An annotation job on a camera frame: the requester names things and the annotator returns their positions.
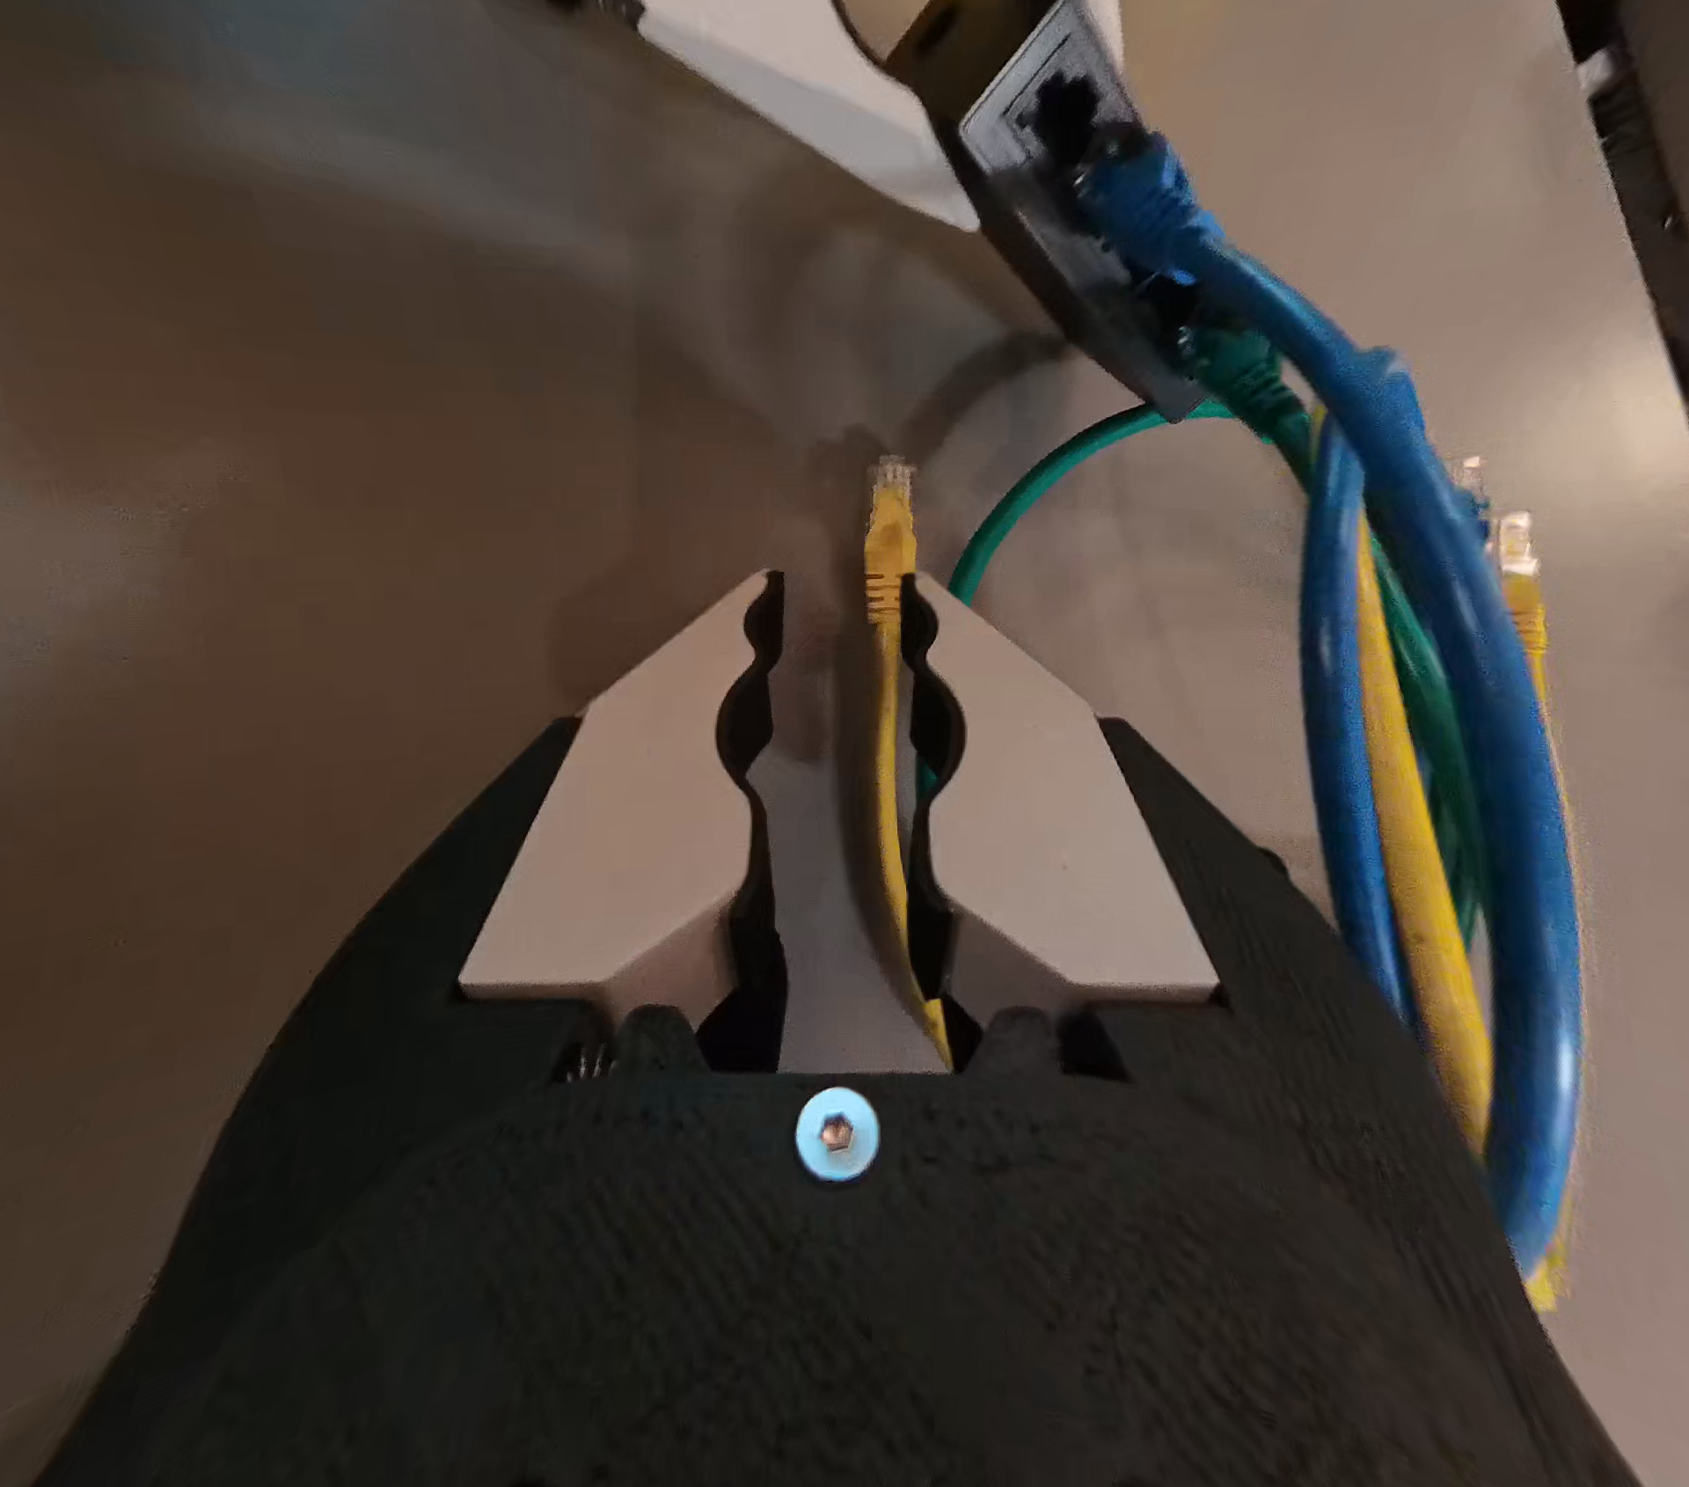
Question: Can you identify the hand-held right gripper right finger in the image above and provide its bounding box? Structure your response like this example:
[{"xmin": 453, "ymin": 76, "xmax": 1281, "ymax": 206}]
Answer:
[{"xmin": 905, "ymin": 570, "xmax": 1223, "ymax": 1032}]

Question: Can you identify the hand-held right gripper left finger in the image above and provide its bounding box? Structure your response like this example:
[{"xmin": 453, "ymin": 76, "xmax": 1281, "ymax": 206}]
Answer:
[{"xmin": 459, "ymin": 567, "xmax": 789, "ymax": 1020}]

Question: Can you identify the yellow ethernet cable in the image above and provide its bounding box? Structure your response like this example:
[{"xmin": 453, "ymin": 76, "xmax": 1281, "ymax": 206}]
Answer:
[{"xmin": 866, "ymin": 405, "xmax": 1578, "ymax": 1318}]

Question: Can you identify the black ethernet switch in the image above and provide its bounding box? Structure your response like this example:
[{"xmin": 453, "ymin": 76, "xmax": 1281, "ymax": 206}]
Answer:
[{"xmin": 879, "ymin": 0, "xmax": 1207, "ymax": 423}]

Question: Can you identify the green ethernet cable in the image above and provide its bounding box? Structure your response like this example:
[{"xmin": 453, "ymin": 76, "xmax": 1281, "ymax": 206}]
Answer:
[{"xmin": 942, "ymin": 317, "xmax": 1492, "ymax": 949}]

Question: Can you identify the blue ethernet cable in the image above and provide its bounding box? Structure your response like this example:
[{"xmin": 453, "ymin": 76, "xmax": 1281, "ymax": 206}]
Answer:
[{"xmin": 1067, "ymin": 128, "xmax": 1586, "ymax": 1279}]

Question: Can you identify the grey equipment case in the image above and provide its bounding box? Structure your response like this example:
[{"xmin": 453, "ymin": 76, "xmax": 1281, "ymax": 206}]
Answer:
[{"xmin": 1565, "ymin": 0, "xmax": 1689, "ymax": 393}]

